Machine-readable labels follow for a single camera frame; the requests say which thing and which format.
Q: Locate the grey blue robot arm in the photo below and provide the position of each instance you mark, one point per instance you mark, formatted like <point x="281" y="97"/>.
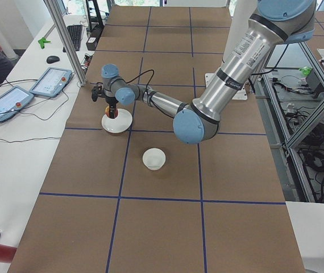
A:
<point x="271" y="23"/>

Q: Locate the white bowl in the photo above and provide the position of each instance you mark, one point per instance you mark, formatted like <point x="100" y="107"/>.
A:
<point x="154" y="159"/>

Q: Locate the teach pendant tablet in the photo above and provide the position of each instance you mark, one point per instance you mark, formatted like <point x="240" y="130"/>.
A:
<point x="13" y="101"/>
<point x="52" y="82"/>

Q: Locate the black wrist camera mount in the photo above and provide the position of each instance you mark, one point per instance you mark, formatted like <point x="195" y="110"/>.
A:
<point x="97" y="92"/>

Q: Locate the black box on desk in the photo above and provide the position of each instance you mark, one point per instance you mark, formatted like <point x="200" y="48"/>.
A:
<point x="91" y="43"/>

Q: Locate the aluminium frame post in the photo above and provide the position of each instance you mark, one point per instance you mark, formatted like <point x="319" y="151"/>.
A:
<point x="57" y="18"/>

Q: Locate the red yellow apple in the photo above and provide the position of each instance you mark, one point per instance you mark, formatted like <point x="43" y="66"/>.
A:
<point x="111" y="112"/>

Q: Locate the black computer mouse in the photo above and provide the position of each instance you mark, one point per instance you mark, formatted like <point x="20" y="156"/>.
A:
<point x="52" y="59"/>

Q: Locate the white plate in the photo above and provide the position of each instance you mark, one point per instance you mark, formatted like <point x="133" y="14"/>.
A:
<point x="119" y="124"/>

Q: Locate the near teach pendant tablet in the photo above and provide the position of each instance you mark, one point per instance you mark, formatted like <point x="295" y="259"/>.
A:
<point x="13" y="101"/>

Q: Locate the green plastic clamp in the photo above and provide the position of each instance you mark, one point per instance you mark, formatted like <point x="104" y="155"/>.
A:
<point x="42" y="42"/>

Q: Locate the far teach pendant tablet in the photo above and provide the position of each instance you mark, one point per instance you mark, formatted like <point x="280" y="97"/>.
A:
<point x="52" y="82"/>

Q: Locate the black keyboard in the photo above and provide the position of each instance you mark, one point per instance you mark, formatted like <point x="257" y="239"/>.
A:
<point x="75" y="33"/>

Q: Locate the aluminium side frame rack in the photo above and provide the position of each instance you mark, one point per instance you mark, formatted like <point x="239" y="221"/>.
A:
<point x="290" y="93"/>

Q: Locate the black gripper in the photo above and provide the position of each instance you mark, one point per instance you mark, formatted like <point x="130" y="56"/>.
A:
<point x="111" y="101"/>

